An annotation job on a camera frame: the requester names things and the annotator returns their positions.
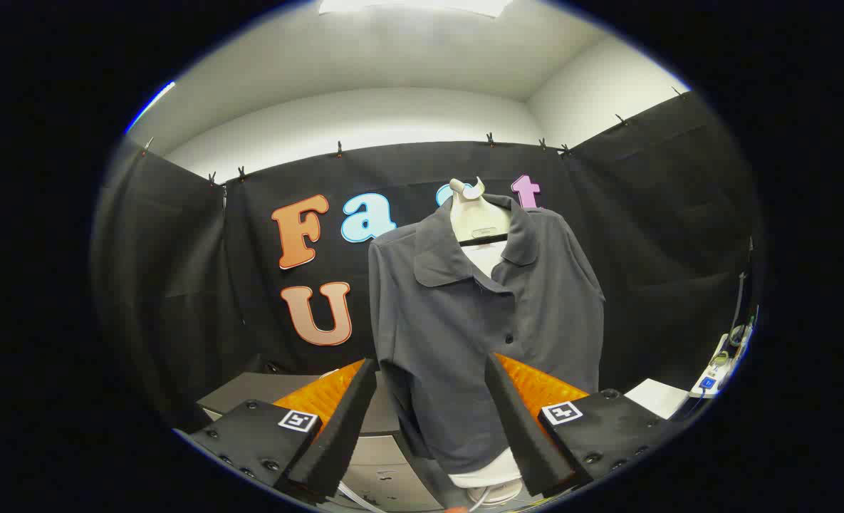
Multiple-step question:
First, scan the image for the black backdrop cloth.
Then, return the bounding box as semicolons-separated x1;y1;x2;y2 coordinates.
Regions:
93;89;761;428

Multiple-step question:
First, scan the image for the grey button shirt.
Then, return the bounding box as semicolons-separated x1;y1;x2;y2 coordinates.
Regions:
368;192;606;477

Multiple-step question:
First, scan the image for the ceiling light panel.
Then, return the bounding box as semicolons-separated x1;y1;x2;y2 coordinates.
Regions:
318;0;515;19

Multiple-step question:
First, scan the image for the grey drawer cabinet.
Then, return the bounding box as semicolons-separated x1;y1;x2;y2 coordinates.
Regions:
197;370;451;512

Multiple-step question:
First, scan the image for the row of black cloth clips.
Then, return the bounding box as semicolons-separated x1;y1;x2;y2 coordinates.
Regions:
144;85;686;186

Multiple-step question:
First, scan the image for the white mannequin torso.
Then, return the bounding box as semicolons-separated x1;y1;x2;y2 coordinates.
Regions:
449;177;526;507

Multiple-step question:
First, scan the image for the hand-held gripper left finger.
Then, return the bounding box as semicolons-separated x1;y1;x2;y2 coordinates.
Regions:
187;358;380;508

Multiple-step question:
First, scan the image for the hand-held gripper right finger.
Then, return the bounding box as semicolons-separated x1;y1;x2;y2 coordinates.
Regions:
484;351;686;499

